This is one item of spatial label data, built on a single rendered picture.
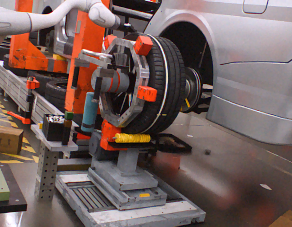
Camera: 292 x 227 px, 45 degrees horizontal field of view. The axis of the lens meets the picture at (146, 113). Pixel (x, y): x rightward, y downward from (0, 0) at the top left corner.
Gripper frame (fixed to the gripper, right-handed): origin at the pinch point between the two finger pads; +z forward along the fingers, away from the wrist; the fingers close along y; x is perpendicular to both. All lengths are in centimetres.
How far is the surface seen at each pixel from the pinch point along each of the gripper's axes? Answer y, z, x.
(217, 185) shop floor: 18, 114, -114
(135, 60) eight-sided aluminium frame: 15.1, -19.9, -24.1
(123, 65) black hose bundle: 12.4, -28.0, -28.1
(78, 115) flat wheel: -77, 35, -54
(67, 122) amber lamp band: -18, -41, -61
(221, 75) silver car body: 58, 7, -33
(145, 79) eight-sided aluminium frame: 20.6, -17.9, -35.6
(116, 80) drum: -0.9, -16.3, -34.6
